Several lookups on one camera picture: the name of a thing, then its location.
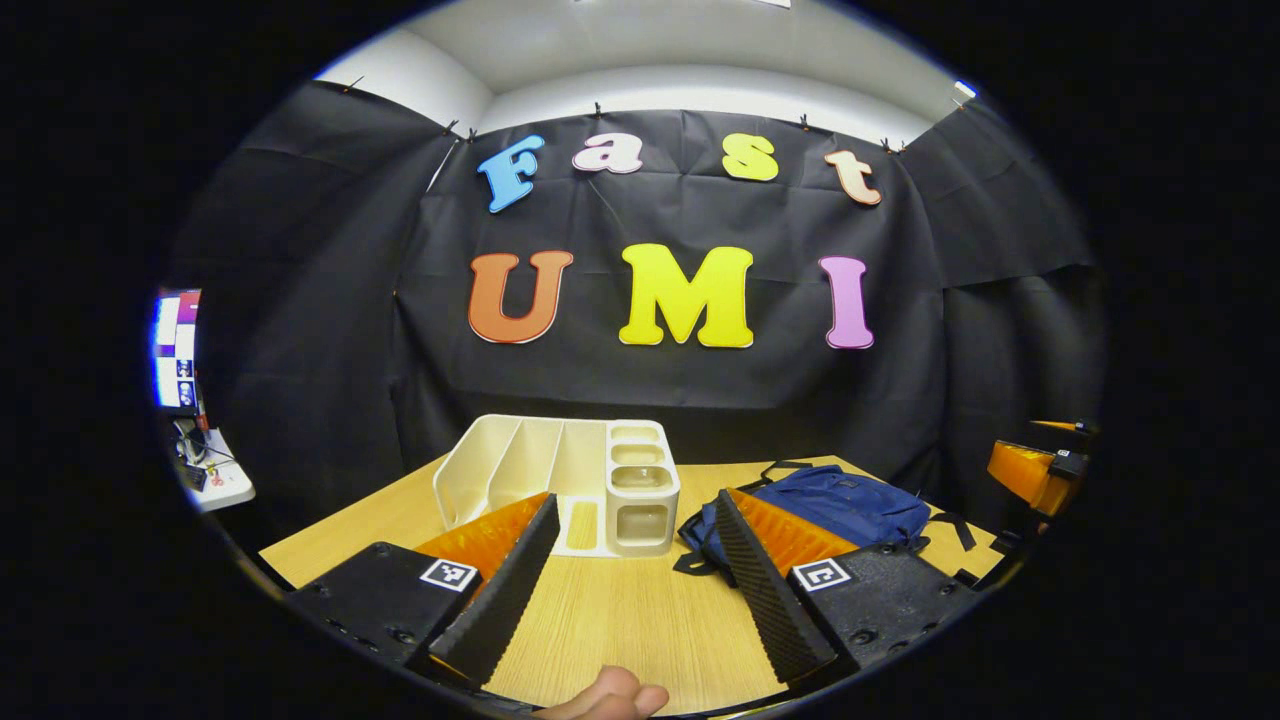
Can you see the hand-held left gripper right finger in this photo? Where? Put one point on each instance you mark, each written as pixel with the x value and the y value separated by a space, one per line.
pixel 765 600

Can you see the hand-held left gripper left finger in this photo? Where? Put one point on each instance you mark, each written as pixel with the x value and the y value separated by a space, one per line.
pixel 510 600

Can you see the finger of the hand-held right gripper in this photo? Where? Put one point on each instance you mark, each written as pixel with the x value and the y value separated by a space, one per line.
pixel 1075 428
pixel 1025 470

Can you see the blue schoolbag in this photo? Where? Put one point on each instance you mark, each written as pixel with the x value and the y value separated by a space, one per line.
pixel 850 505

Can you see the cream plastic bookshelf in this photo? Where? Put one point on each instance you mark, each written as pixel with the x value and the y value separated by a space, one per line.
pixel 640 490

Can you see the black backdrop cloth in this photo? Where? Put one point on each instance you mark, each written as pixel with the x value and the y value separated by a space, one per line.
pixel 700 380

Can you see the white side table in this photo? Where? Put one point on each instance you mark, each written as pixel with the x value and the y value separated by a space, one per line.
pixel 225 485

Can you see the computer screen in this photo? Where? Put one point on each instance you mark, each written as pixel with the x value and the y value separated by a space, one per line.
pixel 178 345

